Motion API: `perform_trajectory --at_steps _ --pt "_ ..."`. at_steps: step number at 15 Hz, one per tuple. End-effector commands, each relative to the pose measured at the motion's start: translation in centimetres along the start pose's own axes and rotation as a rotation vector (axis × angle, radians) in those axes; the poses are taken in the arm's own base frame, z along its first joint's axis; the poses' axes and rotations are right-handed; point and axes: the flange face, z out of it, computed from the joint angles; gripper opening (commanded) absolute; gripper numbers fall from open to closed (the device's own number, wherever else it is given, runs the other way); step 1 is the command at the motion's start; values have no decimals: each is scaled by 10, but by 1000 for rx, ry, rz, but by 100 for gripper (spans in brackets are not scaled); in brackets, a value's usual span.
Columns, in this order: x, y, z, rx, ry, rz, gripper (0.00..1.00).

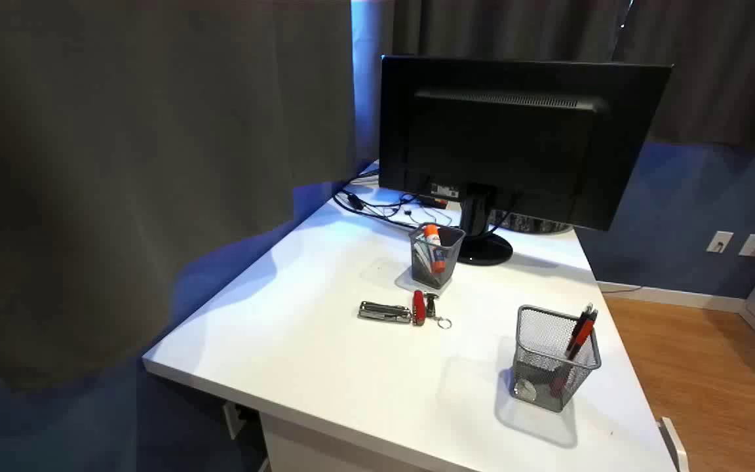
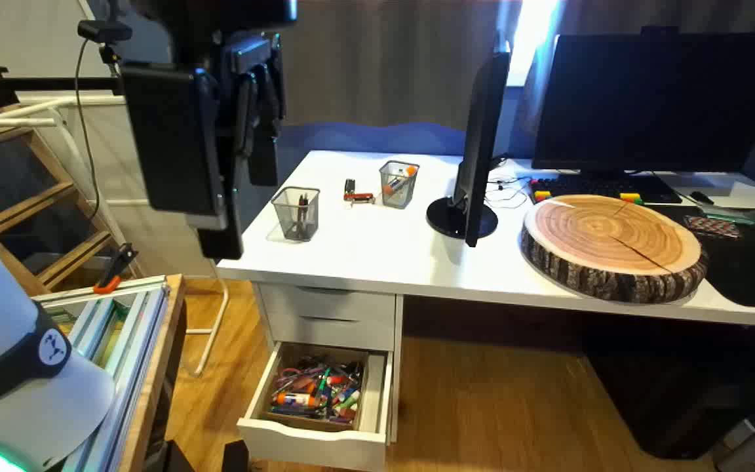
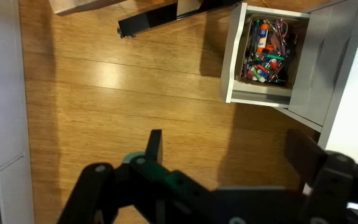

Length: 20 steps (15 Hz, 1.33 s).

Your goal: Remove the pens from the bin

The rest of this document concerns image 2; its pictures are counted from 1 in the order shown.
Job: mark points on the white cap with black band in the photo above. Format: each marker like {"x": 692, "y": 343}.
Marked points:
{"x": 51, "y": 395}

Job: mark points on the white desk drawer unit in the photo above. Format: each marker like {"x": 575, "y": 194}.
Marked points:
{"x": 329, "y": 317}

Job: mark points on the white open drawer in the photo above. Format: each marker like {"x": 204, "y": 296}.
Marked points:
{"x": 362, "y": 445}

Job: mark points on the black camera on stand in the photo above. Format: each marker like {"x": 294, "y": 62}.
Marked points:
{"x": 105, "y": 35}

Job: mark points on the black mesh pen bin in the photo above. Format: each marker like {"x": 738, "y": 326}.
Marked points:
{"x": 397, "y": 180}
{"x": 287, "y": 200}

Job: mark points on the red pocket knife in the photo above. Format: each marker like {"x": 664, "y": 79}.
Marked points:
{"x": 360, "y": 197}

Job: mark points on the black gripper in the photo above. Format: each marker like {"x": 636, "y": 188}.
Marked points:
{"x": 199, "y": 127}

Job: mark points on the round wood slice cushion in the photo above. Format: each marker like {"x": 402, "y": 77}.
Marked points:
{"x": 611, "y": 250}

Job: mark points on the large black monitor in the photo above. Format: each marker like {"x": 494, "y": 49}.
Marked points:
{"x": 647, "y": 102}

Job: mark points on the black mouse pad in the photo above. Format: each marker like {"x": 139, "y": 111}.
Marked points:
{"x": 730, "y": 246}

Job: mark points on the small black monitor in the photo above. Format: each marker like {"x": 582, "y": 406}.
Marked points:
{"x": 464, "y": 212}

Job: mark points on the near black mesh pen bin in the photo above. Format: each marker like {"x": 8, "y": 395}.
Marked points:
{"x": 287, "y": 200}

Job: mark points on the pens in drawer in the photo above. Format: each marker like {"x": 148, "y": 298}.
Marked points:
{"x": 317, "y": 388}

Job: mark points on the wooden shelf rack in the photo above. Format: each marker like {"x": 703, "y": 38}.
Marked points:
{"x": 51, "y": 237}

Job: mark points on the far black mesh pen bin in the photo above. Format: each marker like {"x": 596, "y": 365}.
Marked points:
{"x": 397, "y": 180}

